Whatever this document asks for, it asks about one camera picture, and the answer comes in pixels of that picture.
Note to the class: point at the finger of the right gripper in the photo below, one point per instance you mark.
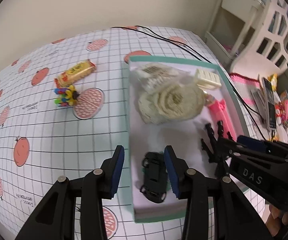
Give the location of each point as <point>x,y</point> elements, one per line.
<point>266,156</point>
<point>261,145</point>

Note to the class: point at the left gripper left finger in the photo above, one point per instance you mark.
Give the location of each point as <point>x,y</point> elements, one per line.
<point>54,216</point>

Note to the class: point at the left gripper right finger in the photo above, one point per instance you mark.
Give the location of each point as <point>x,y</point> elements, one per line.
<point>234,215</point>

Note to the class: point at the pink hair roller clip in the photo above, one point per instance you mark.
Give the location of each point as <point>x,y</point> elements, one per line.
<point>218,111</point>

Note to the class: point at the cream plastic rack piece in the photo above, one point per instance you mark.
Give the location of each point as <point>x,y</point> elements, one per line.
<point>207,80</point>

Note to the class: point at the black toy car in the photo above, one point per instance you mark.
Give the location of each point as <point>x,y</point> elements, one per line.
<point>154,160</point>

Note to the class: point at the clear bag of beads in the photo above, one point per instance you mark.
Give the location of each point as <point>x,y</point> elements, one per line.
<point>154,77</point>

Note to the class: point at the yellow snack cracker packet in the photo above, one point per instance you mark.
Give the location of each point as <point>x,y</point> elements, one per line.
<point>74,74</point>

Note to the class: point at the person's right hand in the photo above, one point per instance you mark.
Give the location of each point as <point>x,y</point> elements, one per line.
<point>276,220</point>

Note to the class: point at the grey phone stand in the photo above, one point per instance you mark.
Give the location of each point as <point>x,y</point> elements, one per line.
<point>259,100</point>

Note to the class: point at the orange white small bottle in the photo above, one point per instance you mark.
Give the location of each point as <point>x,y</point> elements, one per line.
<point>279,113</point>

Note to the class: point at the smartphone on stand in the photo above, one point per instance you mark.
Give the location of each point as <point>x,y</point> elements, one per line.
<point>269,104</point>

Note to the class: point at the pink yellow crochet mat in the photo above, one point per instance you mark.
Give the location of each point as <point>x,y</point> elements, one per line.
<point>244,85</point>

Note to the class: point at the yellow snack bag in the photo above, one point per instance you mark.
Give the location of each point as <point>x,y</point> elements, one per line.
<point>273,79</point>

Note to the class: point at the teal rimmed white tray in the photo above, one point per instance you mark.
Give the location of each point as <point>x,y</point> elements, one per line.
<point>183,136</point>

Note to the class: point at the white cutout shelf unit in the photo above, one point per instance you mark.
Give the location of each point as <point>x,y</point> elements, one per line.
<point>250,37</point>

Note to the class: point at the fruit pattern grid tablecloth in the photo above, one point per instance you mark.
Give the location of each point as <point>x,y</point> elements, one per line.
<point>40,141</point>

